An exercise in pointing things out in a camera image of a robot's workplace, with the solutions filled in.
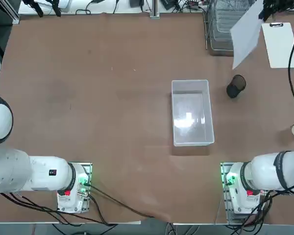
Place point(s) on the black mesh pen cup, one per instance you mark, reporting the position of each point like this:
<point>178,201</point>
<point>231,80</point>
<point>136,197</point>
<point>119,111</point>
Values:
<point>236,86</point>

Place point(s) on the white clipboard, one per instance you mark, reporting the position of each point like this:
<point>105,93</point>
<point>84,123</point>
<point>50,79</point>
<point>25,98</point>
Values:
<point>281,46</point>

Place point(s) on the aluminium profile post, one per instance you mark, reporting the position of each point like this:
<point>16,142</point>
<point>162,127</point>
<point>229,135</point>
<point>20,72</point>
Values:
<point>154,9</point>

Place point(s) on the aluminium frame rail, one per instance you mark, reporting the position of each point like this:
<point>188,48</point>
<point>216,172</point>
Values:
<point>12,14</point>

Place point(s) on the black adapter box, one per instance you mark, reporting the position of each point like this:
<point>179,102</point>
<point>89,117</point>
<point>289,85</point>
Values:
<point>136,3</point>

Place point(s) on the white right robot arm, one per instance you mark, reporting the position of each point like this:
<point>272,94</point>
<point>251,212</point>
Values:
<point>262,171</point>

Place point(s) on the white A4 paper sheet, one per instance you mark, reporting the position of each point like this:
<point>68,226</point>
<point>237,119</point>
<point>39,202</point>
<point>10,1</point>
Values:
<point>246,31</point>

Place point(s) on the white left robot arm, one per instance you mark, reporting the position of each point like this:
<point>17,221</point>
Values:
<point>39,173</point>

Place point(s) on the black power supply box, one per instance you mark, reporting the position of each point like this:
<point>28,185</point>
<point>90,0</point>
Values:
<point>170,4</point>

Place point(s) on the white plastic bin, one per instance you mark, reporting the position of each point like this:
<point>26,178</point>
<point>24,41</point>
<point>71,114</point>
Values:
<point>191,115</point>

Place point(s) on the silver mesh file organizer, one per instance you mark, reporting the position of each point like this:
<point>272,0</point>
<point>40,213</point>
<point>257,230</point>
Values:
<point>220,24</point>

